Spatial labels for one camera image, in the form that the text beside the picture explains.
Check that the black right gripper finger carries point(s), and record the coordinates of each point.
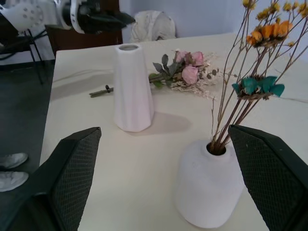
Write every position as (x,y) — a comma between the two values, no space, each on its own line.
(67,173)
(109,24)
(272,173)
(124,16)

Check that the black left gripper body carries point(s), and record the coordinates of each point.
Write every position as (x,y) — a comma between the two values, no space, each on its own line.
(92,14)

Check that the dried orange teal flower bouquet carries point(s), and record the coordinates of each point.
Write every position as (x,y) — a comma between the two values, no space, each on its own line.
(269,31)

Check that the white crumpled cloth bag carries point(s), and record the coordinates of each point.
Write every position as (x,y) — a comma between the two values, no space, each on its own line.
(154,26)

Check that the dark brown wooden cabinet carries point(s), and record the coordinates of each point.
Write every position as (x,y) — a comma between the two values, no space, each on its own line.
(79,44)

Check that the white sneaker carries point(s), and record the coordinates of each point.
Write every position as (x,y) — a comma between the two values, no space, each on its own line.
(12,180)
(13,159)

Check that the round white vase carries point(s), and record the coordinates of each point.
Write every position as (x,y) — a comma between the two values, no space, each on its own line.
(207,187)

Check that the tall white faceted vase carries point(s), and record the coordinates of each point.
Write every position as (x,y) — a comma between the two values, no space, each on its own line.
(132,91)

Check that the black metal chair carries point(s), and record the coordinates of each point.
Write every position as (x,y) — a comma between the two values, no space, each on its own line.
(26,44)

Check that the pink rose bouquet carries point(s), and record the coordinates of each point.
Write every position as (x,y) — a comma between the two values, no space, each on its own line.
(190,73)

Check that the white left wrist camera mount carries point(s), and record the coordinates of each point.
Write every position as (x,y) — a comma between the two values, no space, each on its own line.
(75,14)

